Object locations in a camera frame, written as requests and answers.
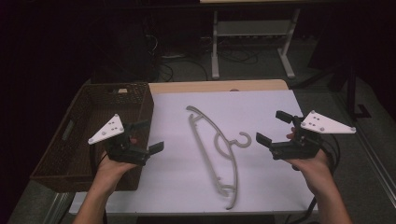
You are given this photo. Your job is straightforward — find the white table cover sheet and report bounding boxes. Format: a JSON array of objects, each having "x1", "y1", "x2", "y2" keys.
[{"x1": 68, "y1": 89, "x2": 319, "y2": 216}]

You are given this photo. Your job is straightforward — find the brown woven basket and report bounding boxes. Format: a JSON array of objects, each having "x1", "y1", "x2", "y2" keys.
[{"x1": 29, "y1": 81, "x2": 155, "y2": 193}]

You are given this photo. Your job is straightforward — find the person's right hand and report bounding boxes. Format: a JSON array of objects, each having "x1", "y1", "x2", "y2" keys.
[{"x1": 283, "y1": 126, "x2": 335, "y2": 195}]

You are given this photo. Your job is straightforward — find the black cables on floor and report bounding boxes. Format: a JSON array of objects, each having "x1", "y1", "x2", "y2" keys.
[{"x1": 145, "y1": 34, "x2": 261, "y2": 82}]

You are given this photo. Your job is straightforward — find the person's left hand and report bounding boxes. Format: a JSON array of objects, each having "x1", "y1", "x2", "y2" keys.
[{"x1": 96, "y1": 136, "x2": 139, "y2": 188}]

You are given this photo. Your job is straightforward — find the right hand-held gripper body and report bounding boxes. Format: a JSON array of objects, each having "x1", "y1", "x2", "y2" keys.
[{"x1": 269, "y1": 110, "x2": 357, "y2": 161}]

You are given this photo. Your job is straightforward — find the grey plastic clothes hanger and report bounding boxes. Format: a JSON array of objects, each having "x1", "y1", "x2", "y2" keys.
[{"x1": 185, "y1": 105, "x2": 252, "y2": 211}]

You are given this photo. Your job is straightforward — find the white metal desk frame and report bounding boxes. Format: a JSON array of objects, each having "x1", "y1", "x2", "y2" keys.
[{"x1": 210, "y1": 8, "x2": 302, "y2": 80}]

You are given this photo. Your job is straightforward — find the black metal stand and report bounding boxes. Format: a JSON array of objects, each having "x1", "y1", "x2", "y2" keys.
[{"x1": 292, "y1": 62, "x2": 373, "y2": 119}]

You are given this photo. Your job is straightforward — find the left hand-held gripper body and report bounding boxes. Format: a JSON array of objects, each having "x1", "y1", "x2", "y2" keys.
[{"x1": 87, "y1": 113, "x2": 150, "y2": 166}]

